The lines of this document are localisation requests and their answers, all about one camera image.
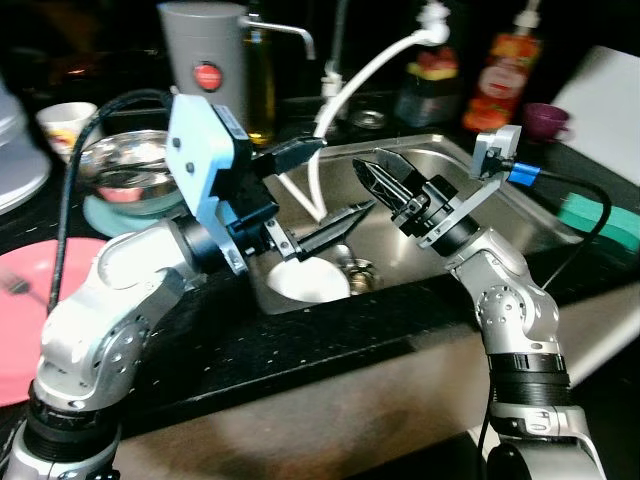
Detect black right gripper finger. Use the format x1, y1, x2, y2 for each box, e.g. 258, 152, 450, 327
360, 176, 418, 220
353, 150, 427, 194

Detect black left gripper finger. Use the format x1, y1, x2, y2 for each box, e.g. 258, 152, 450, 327
268, 200, 377, 261
252, 137, 328, 183

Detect white bowl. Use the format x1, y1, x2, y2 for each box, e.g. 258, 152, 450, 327
265, 255, 353, 304

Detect small metal drain cap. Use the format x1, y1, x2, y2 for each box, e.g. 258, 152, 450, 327
350, 108, 389, 131

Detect metal sink drain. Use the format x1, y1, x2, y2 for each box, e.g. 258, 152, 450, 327
342, 262, 377, 293

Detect olive oil bottle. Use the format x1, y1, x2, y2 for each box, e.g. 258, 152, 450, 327
245, 10, 277, 146

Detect stainless steel sink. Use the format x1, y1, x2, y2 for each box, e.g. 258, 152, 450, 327
240, 133, 586, 316

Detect dark bottle with strawberry label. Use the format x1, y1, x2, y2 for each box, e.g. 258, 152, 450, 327
395, 0, 466, 129

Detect chrome faucet pipe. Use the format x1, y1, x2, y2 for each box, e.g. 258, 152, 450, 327
320, 0, 351, 101

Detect chrome tap spout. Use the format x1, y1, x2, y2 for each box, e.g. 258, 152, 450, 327
245, 15, 317, 61

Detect teal plate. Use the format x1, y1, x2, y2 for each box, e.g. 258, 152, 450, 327
82, 190, 191, 239

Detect purple cup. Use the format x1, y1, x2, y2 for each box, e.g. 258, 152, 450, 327
522, 102, 573, 143

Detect orange dish soap bottle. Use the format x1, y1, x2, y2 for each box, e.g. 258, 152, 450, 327
462, 0, 546, 136

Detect grey canister with red logo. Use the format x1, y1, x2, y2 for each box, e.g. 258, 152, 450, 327
158, 0, 249, 126

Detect green sponge cloth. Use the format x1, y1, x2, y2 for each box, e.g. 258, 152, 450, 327
558, 190, 640, 251

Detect white board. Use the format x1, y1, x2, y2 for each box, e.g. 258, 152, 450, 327
550, 45, 640, 186

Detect white patterned cup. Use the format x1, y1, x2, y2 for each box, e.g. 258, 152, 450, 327
37, 102, 99, 161

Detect white tiered storage container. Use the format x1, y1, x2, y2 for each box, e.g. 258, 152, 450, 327
0, 75, 51, 216

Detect pink plate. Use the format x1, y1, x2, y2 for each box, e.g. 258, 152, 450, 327
0, 238, 136, 406

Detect light blue left wrist camera mount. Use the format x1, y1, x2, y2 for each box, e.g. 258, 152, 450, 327
165, 92, 251, 276

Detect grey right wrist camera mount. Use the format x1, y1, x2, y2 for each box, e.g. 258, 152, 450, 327
415, 125, 527, 251

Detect white flexible tap hose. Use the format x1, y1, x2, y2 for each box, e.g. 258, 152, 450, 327
272, 0, 451, 226

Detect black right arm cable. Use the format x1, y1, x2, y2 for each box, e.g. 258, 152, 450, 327
505, 160, 613, 296

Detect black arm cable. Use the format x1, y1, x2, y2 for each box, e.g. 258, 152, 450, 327
505, 160, 613, 296
48, 88, 176, 311

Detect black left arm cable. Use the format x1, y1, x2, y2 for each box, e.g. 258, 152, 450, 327
48, 88, 176, 311

